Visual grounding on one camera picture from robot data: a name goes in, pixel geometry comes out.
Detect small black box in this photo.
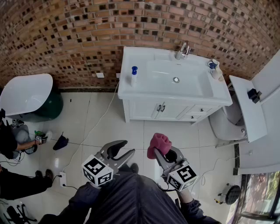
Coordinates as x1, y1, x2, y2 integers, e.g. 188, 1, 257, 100
247, 88, 263, 104

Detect white toilet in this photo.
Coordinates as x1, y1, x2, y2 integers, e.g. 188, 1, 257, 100
209, 49, 280, 145

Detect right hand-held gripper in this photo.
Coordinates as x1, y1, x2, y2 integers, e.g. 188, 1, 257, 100
153, 147, 198, 193

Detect dark cloth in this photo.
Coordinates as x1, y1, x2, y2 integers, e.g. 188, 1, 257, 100
53, 132, 69, 151

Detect person's right forearm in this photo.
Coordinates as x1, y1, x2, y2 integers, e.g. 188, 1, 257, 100
175, 188, 219, 224

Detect chrome faucet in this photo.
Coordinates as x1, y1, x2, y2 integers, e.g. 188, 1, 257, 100
175, 41, 190, 60

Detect white vanity cabinet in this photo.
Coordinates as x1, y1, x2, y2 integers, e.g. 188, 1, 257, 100
122, 98, 222, 126

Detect white bathtub with green outside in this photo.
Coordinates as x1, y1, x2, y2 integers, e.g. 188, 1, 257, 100
0, 73, 64, 123

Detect black round wheeled device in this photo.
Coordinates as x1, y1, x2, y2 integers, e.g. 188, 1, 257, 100
217, 183, 242, 206

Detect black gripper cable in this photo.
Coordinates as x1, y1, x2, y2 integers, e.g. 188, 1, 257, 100
157, 174, 177, 193

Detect pink cloth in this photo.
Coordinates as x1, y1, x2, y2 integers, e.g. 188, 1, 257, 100
147, 133, 173, 160

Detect person's left forearm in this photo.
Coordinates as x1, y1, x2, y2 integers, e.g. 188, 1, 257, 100
58, 182, 102, 224

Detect thin white cable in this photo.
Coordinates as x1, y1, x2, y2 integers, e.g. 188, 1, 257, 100
196, 156, 236, 185

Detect glass window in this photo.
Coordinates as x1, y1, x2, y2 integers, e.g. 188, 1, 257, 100
239, 170, 280, 224

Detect white bottle with blue cap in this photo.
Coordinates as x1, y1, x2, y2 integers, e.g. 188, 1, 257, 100
130, 66, 139, 87

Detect black tripod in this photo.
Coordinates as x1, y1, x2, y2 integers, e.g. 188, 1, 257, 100
3, 203, 38, 224

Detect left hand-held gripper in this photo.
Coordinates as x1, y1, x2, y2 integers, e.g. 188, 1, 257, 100
81, 140, 136, 187

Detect person's dark pleated garment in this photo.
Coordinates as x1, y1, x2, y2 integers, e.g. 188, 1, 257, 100
87, 167, 183, 224

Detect white ceramic sink basin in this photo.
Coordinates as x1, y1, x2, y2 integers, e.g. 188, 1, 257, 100
117, 45, 233, 106

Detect blue and white mug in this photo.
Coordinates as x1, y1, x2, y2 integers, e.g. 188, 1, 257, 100
207, 59, 220, 70

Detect white power strip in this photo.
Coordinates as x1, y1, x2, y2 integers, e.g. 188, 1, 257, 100
59, 172, 67, 188

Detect long white cable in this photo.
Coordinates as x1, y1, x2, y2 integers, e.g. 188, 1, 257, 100
63, 77, 120, 174

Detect white toilet lid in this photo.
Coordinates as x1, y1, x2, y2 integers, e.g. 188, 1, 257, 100
228, 75, 268, 143

